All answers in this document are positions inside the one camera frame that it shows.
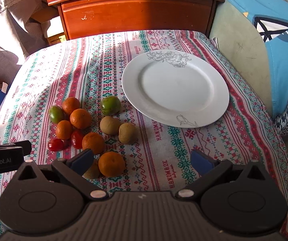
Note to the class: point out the brown kiwi right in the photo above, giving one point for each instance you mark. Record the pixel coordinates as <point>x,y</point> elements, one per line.
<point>127,133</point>

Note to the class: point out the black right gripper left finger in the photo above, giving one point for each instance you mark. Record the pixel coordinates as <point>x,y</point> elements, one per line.
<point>70,172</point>

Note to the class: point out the red cherry tomato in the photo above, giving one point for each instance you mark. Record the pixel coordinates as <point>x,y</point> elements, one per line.
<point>77,139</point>
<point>56,145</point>

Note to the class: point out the brown kiwi front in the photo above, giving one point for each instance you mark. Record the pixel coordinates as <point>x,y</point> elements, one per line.
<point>93,172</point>

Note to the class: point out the grey green sofa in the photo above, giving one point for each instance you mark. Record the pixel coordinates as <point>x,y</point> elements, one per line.
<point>244,48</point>

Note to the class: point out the white floral plate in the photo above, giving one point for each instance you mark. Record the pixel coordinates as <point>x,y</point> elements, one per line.
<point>175,88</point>

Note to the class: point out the green tomato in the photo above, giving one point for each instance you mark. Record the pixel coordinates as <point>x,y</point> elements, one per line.
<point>56,114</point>
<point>110,105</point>

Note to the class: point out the wooden cabinet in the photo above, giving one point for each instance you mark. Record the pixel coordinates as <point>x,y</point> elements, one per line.
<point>82,18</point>

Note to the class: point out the orange tangerine upper middle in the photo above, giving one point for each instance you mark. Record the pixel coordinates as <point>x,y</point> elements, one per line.
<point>80,119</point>

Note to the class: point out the patterned red green tablecloth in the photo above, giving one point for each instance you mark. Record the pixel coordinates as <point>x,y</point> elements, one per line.
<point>91,68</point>

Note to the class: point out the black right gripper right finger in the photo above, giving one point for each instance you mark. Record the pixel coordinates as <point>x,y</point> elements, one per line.
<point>212,172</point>

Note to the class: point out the blue cartoon pillow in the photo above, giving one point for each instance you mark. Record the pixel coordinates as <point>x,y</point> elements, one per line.
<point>270,19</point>

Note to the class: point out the orange tangerine centre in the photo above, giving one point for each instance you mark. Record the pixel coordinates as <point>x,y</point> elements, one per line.
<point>95,142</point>

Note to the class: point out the orange tangerine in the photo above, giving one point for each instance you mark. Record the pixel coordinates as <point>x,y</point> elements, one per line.
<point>70,104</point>
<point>80,119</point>
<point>111,164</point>
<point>64,130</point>
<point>95,142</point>

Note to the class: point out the orange tangerine front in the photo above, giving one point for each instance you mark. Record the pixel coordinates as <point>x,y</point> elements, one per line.
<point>111,164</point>

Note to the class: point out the green tomato right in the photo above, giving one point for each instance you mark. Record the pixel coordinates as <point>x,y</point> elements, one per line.
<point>110,105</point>

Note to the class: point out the brown kiwi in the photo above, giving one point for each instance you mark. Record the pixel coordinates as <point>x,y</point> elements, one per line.
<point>127,133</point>
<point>93,172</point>
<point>110,125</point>

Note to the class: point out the green tomato left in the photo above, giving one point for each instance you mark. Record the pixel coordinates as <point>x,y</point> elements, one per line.
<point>56,114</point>

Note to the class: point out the orange tangerine top left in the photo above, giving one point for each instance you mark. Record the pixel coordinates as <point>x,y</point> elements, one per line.
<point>70,104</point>

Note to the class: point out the beige curtain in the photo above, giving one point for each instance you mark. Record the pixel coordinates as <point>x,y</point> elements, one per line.
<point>20,36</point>

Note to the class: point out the brown kiwi left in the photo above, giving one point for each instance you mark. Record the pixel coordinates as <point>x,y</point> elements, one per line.
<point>110,125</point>

